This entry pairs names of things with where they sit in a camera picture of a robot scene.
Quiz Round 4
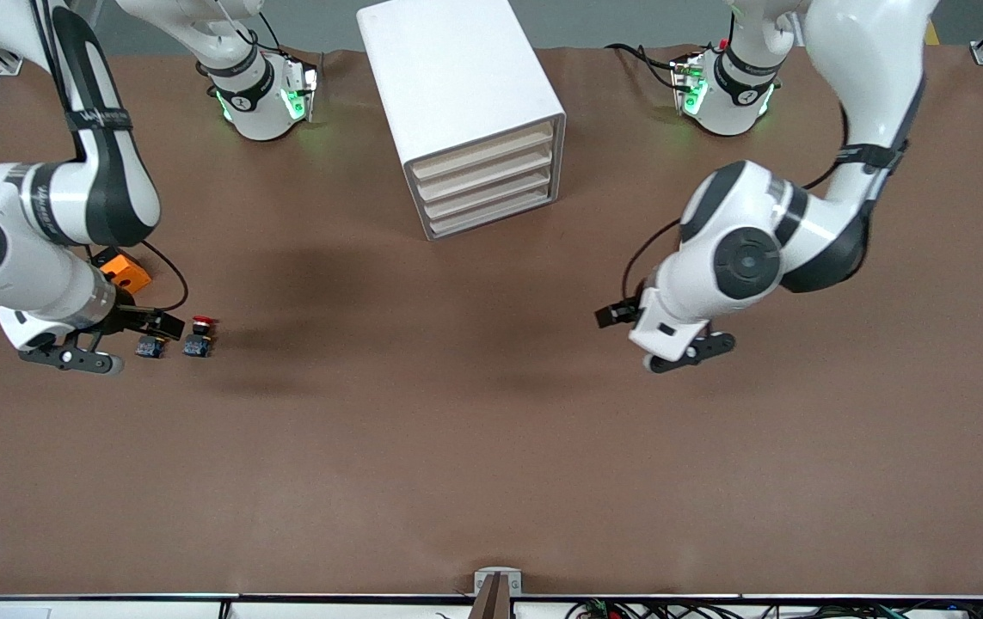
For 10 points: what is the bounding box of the red mushroom push button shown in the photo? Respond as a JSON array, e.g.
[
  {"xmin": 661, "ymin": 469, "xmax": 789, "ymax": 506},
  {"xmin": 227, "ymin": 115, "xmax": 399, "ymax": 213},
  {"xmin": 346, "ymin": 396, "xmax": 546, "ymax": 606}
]
[{"xmin": 182, "ymin": 316, "xmax": 218, "ymax": 359}]

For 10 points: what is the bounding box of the orange and black button box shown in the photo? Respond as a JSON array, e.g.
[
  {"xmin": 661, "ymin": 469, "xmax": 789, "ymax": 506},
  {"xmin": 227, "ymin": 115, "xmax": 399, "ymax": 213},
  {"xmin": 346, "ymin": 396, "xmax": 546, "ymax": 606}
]
[{"xmin": 91, "ymin": 248, "xmax": 153, "ymax": 295}]

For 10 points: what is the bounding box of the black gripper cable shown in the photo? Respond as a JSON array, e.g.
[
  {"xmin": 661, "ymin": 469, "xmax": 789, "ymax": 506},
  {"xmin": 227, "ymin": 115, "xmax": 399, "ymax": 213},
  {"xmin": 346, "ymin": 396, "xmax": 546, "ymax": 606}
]
[
  {"xmin": 137, "ymin": 241, "xmax": 191, "ymax": 314},
  {"xmin": 622, "ymin": 103, "xmax": 851, "ymax": 302}
]

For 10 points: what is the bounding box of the black base cable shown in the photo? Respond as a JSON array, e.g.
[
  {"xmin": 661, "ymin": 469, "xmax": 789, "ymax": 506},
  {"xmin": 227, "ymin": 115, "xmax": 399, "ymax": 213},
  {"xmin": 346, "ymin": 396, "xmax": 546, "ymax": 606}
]
[
  {"xmin": 605, "ymin": 41, "xmax": 688, "ymax": 91},
  {"xmin": 230, "ymin": 7, "xmax": 325, "ymax": 83}
]

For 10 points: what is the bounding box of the black cable bundle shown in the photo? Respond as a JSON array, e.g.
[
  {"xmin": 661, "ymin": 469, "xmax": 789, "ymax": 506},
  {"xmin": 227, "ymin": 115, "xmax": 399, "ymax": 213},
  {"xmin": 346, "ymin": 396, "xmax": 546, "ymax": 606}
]
[{"xmin": 564, "ymin": 598, "xmax": 983, "ymax": 619}]

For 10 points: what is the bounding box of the grey metal bracket post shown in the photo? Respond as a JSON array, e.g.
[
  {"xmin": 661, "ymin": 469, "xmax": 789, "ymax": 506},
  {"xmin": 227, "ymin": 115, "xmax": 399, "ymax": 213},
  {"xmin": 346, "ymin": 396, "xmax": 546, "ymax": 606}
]
[{"xmin": 471, "ymin": 567, "xmax": 525, "ymax": 619}]

